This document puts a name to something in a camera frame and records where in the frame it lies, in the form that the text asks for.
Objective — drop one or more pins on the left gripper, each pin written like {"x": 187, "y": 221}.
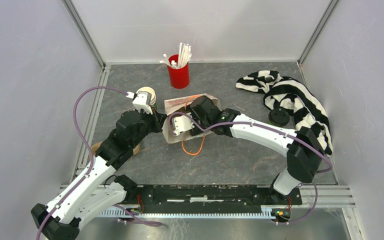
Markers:
{"x": 158, "y": 119}

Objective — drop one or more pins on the brown paper takeout bag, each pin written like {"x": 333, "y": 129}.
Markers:
{"x": 182, "y": 105}

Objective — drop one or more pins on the black plastic cup lid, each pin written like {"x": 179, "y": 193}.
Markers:
{"x": 279, "y": 117}

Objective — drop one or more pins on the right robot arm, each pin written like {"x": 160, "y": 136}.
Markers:
{"x": 301, "y": 148}

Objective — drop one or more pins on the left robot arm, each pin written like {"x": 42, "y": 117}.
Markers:
{"x": 63, "y": 217}

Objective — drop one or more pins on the cardboard cup carrier tray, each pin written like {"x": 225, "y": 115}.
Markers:
{"x": 96, "y": 146}

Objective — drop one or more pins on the stack of paper cups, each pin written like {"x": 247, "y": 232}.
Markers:
{"x": 151, "y": 95}

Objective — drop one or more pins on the red cup holder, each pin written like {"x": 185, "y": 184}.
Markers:
{"x": 179, "y": 78}

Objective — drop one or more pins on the white wrapped straws bundle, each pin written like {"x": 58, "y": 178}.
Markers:
{"x": 183, "y": 57}

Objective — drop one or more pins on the black white striped cloth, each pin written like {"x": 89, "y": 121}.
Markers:
{"x": 288, "y": 93}

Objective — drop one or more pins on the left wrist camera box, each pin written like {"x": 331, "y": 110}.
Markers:
{"x": 142, "y": 103}

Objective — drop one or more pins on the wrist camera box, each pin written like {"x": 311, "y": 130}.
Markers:
{"x": 142, "y": 103}
{"x": 182, "y": 123}

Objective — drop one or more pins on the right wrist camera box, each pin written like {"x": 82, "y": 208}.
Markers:
{"x": 182, "y": 123}

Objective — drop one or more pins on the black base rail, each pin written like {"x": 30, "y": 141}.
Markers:
{"x": 208, "y": 199}

